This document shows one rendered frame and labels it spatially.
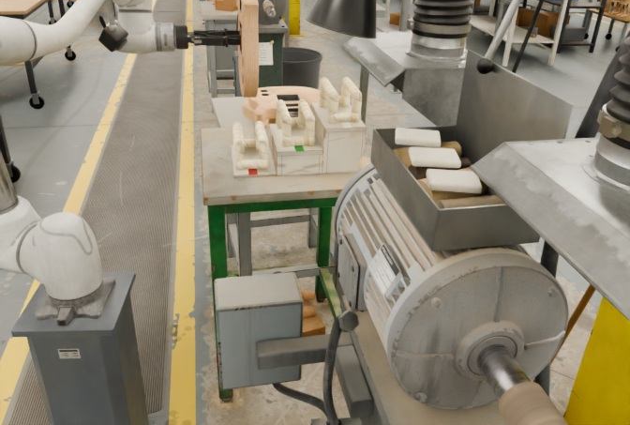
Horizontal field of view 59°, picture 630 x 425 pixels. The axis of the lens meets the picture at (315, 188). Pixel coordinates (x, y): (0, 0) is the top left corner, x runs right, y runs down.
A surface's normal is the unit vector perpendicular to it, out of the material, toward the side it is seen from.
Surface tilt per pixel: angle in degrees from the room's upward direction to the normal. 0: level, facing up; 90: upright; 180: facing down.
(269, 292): 0
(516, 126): 90
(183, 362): 0
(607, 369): 90
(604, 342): 90
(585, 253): 38
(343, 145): 90
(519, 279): 63
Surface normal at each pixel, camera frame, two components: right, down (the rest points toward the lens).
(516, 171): -0.58, -0.66
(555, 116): -0.98, 0.06
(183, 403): 0.04, -0.89
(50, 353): 0.06, 0.45
